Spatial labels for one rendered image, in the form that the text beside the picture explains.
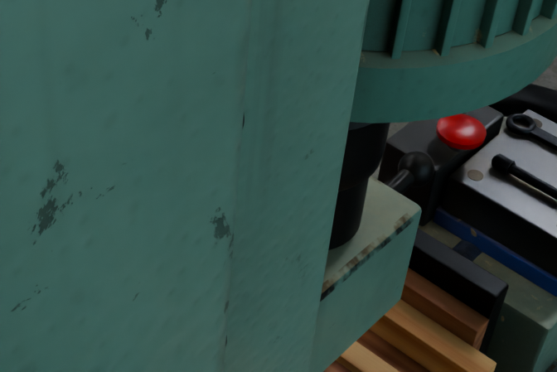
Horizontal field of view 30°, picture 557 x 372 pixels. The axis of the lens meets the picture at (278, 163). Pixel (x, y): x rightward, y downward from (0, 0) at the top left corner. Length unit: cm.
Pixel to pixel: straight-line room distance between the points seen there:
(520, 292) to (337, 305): 18
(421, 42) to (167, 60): 19
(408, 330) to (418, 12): 30
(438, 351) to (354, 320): 9
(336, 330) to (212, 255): 31
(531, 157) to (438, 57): 34
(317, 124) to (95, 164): 15
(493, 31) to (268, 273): 10
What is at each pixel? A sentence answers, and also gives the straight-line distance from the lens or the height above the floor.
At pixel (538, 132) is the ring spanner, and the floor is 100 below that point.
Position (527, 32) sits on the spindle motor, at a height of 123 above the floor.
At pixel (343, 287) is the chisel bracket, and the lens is 48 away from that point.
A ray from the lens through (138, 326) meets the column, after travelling 19.
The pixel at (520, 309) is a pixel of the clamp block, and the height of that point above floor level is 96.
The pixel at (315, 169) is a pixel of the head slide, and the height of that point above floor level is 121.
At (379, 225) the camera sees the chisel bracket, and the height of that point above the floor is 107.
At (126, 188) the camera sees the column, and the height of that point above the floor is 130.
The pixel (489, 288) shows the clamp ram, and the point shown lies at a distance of 58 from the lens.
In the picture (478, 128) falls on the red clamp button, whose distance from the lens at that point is 64.
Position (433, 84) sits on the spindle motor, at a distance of 34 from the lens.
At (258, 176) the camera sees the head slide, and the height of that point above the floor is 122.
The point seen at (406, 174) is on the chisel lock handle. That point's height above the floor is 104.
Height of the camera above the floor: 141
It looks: 41 degrees down
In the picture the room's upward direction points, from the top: 6 degrees clockwise
